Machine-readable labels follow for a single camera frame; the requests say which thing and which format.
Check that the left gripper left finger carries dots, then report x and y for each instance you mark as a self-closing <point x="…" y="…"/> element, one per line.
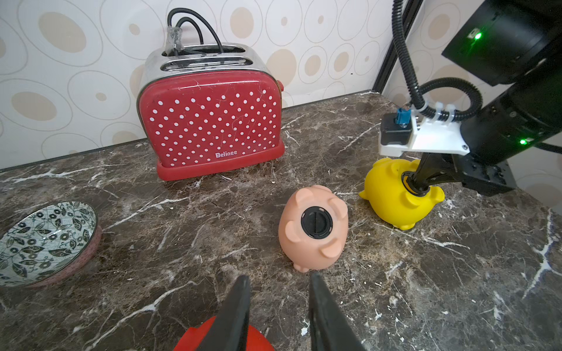
<point x="230" y="329"/>

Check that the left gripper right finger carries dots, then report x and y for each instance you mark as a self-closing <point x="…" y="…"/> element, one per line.
<point x="329" y="329"/>

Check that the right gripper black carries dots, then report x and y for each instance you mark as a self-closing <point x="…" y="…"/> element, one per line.
<point x="487" y="180"/>

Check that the black plug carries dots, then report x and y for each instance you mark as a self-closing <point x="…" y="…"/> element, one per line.
<point x="409" y="181"/>
<point x="316" y="222"/>

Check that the red piggy bank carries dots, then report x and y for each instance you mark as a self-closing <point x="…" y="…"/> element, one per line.
<point x="192" y="338"/>

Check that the yellow piggy bank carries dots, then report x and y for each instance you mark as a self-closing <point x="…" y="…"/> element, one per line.
<point x="391" y="200"/>

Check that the pink piggy bank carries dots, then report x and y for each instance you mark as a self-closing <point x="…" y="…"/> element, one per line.
<point x="307" y="253"/>

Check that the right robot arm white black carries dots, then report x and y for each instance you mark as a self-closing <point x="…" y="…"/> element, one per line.
<point x="513" y="43"/>

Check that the patterned ceramic bowl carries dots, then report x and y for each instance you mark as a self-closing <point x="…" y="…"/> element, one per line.
<point x="49" y="245"/>

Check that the red polka dot toaster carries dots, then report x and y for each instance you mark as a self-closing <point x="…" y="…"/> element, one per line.
<point x="210" y="110"/>

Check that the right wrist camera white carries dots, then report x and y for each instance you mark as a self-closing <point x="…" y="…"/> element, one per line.
<point x="408" y="131"/>

